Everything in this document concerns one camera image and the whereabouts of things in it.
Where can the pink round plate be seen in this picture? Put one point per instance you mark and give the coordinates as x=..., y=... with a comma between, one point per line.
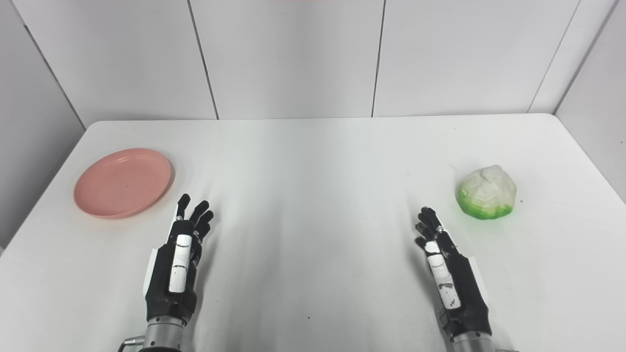
x=122, y=183

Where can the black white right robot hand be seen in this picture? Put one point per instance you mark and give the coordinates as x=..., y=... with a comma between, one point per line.
x=467, y=298

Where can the green white toy cabbage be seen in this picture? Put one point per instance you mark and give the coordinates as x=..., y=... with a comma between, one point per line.
x=486, y=193

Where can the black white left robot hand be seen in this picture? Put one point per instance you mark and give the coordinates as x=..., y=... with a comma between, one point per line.
x=161, y=288

